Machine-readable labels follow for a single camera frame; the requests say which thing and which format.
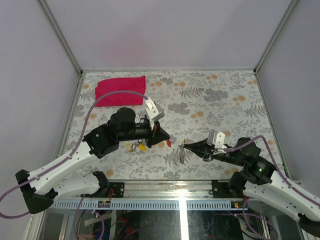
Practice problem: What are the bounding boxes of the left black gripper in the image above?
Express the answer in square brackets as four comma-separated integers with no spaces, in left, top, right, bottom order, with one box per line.
[119,120,172,149]

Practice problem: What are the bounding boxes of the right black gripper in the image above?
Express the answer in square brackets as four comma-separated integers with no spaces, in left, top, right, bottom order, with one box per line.
[183,137,245,166]

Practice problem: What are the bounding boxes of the red tag key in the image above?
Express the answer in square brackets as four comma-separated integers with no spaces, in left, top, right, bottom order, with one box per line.
[166,139,172,148]

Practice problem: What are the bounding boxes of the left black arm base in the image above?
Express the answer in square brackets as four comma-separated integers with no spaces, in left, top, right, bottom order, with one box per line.
[109,182,125,199]

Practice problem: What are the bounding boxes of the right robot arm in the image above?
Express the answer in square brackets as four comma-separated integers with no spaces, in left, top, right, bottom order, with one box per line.
[184,132,320,237]

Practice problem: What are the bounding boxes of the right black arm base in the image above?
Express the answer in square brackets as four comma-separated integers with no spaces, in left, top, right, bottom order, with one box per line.
[209,180,234,199]

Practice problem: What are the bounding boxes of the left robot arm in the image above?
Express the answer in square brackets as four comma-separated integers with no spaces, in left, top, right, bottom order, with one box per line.
[15,107,170,214]

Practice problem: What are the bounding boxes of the orange tag key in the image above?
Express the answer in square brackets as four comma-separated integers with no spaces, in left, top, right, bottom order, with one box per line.
[138,144,146,152]

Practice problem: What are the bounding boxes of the yellow tag key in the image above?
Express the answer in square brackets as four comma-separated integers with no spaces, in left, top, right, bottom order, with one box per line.
[125,142,134,153]

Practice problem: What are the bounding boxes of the pink folded cloth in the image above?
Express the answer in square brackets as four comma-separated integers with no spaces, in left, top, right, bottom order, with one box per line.
[94,75,146,107]

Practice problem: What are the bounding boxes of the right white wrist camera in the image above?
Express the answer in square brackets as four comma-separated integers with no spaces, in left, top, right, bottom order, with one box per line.
[207,130,227,153]

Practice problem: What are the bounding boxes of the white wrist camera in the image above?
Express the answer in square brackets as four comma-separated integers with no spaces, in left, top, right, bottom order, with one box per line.
[144,97,165,129]
[207,130,227,153]

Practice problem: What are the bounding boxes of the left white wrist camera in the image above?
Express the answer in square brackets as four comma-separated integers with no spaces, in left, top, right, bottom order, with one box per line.
[144,97,165,129]

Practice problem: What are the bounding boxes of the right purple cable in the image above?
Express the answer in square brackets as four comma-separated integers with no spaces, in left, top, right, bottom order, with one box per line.
[222,135,320,208]

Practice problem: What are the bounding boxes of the purple cable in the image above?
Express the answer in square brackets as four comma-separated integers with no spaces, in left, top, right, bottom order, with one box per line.
[222,135,320,208]
[0,90,148,220]

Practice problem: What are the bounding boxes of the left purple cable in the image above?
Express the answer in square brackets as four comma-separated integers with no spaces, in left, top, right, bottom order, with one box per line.
[0,90,148,220]

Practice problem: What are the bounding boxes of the aluminium front rail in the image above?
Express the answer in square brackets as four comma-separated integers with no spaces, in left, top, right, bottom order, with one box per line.
[57,179,307,201]

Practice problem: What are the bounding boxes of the white slotted cable duct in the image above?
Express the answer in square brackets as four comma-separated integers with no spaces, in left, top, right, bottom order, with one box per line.
[51,199,241,211]

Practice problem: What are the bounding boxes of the right aluminium frame post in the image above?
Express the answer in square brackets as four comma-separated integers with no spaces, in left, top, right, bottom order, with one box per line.
[253,0,300,75]

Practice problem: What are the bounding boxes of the aluminium frame post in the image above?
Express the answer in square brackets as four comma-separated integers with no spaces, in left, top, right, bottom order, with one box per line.
[253,0,300,75]
[36,0,83,76]

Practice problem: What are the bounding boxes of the left aluminium frame post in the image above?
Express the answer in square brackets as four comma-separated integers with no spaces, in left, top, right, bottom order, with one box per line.
[36,0,83,76]

